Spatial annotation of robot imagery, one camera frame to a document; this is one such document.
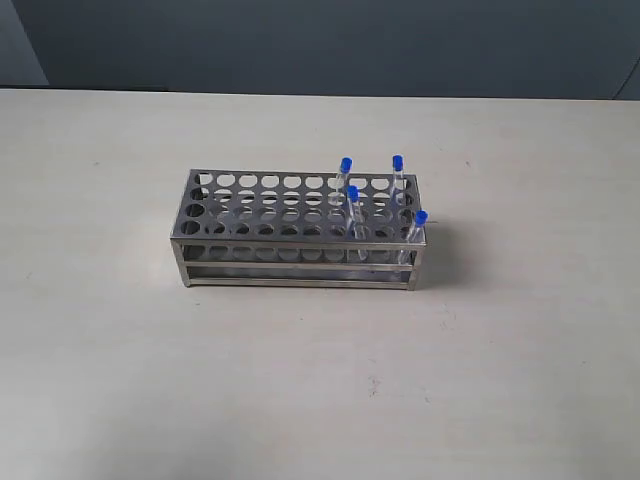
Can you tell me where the blue capped tube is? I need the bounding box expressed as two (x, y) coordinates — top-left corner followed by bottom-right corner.
(347, 185), (366, 242)
(390, 154), (405, 205)
(329, 157), (352, 206)
(397, 210), (429, 264)

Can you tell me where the stainless steel test tube rack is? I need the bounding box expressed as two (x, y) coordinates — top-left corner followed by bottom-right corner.
(170, 169), (427, 290)

